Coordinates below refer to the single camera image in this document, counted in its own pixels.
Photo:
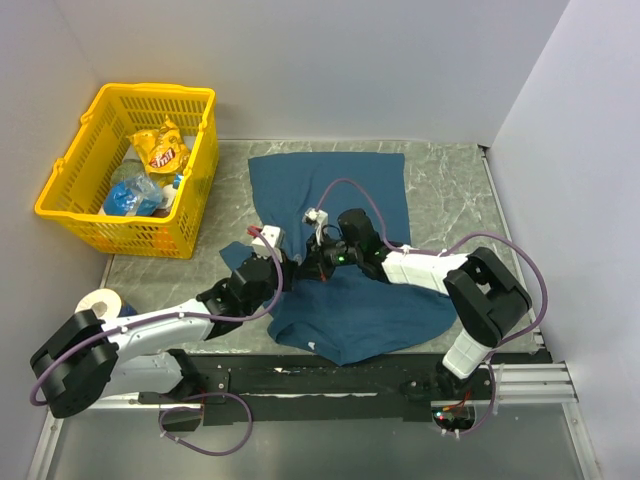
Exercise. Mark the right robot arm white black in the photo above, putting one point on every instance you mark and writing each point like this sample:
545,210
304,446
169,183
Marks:
488,299

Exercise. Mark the blue plastic bag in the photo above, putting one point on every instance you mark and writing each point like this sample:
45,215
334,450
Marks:
135,196

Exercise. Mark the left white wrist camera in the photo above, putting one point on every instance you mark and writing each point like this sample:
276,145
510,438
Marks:
266,240

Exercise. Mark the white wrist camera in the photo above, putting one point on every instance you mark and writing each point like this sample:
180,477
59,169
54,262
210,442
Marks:
266,240
319,220

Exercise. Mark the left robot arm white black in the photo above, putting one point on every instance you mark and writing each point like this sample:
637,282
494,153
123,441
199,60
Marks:
89,358

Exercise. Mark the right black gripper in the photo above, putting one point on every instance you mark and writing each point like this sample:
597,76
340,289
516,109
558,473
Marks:
314,265

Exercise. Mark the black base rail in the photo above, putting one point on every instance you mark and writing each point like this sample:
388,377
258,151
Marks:
308,387

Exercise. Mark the small white bottle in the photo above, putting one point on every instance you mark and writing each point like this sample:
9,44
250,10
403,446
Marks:
169,192

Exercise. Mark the yellow plastic basket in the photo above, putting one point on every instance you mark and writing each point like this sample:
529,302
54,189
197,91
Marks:
80,179

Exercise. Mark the aluminium frame rail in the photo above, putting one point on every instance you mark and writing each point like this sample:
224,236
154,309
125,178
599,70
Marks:
513,379

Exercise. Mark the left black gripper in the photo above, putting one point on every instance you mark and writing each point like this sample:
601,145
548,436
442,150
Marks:
275,263

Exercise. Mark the yellow snack bag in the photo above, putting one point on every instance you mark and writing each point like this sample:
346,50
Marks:
162,150

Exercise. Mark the toilet paper roll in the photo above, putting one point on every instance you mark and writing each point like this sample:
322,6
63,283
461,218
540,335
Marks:
106,304

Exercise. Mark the blue t-shirt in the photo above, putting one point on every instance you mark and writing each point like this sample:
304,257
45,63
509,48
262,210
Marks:
348,318

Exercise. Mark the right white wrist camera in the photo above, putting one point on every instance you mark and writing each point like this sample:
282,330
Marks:
319,220

